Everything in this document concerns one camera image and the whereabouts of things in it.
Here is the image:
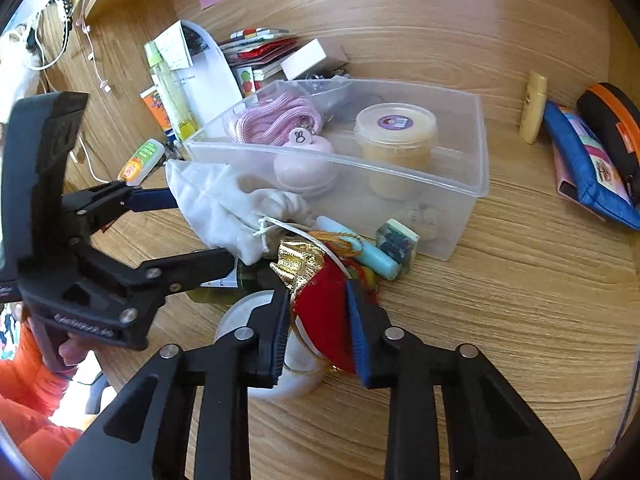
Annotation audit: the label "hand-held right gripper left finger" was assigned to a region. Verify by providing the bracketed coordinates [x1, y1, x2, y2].
[52, 287, 292, 480]

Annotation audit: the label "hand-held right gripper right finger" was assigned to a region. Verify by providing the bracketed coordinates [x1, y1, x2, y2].
[345, 279, 581, 480]

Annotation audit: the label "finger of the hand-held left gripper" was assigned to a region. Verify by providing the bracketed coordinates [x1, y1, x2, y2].
[62, 180, 179, 233]
[75, 246, 237, 295]

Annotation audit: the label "white round powder puff container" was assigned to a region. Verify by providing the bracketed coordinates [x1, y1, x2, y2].
[215, 290, 331, 401]

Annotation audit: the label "red gold drawstring pouch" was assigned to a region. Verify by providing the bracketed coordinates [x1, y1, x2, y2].
[270, 232, 381, 376]

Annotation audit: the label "dark green glass jar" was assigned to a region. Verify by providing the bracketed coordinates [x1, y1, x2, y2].
[192, 259, 275, 306]

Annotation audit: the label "white cloth drawstring bag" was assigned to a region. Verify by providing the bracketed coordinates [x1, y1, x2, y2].
[165, 160, 313, 266]

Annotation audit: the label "light blue tube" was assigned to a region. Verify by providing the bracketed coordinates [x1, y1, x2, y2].
[315, 215, 401, 281]

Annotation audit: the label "small dark cube box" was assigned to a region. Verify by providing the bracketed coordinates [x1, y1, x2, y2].
[376, 219, 420, 276]

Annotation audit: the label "clear plastic storage box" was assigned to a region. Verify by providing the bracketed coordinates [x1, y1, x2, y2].
[184, 78, 491, 262]

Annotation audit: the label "person's left forearm orange sleeve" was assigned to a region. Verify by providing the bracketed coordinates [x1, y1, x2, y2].
[0, 317, 85, 467]

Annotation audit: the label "person's left hand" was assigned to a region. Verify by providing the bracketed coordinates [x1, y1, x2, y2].
[20, 305, 98, 373]

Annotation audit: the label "small white orange-green tube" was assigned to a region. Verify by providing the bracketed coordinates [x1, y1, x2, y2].
[117, 139, 166, 183]

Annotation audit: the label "white plush toy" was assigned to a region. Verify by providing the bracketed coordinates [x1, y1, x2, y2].
[0, 25, 41, 111]

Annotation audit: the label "orange sunscreen tube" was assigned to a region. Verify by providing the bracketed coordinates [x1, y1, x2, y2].
[140, 85, 176, 143]

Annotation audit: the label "pink earphones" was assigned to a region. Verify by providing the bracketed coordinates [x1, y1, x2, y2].
[75, 17, 112, 93]

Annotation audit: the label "yellow spray bottle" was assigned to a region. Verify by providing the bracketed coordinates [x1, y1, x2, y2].
[144, 40, 198, 143]

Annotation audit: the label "curled white paper sheet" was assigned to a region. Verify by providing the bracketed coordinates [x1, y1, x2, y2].
[152, 20, 243, 131]

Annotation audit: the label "pink round case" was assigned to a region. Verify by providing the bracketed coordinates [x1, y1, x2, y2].
[274, 130, 337, 196]

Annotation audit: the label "handwritten white note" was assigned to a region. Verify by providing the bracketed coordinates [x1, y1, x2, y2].
[155, 22, 193, 71]

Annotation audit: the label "black beaded headband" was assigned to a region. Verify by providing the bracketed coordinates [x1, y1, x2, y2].
[47, 0, 76, 28]

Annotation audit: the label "stack of colourful books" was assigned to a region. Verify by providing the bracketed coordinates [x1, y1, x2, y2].
[217, 27, 301, 98]

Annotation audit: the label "beige tub with lid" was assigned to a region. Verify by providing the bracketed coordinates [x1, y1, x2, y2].
[354, 102, 438, 196]

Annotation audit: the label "white cardboard box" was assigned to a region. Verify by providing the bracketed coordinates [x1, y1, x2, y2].
[280, 39, 351, 81]

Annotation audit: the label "pink wallet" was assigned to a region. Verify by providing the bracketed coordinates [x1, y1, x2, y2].
[554, 150, 608, 223]

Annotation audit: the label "blue zip pouch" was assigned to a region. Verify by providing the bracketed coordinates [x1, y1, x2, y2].
[542, 101, 640, 231]

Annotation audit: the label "cream yellow tube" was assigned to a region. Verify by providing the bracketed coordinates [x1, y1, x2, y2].
[517, 71, 549, 145]

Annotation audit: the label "black orange zip case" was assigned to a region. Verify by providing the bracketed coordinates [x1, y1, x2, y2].
[576, 82, 640, 191]

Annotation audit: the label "white cable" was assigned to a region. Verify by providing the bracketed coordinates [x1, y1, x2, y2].
[27, 0, 118, 183]

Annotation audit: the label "pink braided cord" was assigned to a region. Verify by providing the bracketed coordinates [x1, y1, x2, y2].
[229, 92, 326, 148]

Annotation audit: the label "metal key ring bunch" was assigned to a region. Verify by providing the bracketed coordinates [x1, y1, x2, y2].
[300, 67, 351, 87]

